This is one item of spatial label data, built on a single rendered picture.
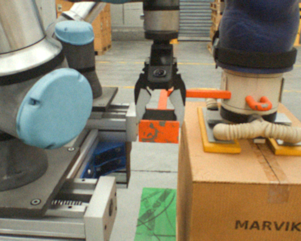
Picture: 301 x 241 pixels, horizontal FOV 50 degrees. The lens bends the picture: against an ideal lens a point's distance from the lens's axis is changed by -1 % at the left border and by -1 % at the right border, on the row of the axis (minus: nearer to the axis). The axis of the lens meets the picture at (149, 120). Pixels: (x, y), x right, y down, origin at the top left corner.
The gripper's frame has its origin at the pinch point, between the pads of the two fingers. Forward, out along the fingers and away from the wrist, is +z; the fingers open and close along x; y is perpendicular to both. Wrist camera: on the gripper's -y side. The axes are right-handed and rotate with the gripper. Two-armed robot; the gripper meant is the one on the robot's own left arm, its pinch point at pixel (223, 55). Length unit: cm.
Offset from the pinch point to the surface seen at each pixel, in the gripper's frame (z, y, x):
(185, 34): 92, -853, 1
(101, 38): 72, -593, -198
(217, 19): 28, -602, 65
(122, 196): 108, -36, -58
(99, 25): 43, -592, -201
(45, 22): 3, -204, -169
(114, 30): 80, -848, -215
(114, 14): 34, -862, -217
